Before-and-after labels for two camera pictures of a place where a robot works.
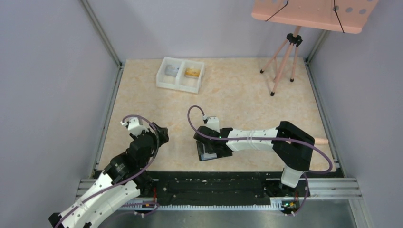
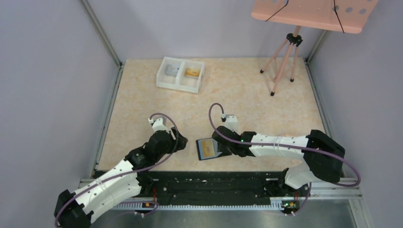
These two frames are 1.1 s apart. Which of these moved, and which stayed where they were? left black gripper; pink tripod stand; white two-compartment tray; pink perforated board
Moved: left black gripper
Stayed: pink perforated board; white two-compartment tray; pink tripod stand
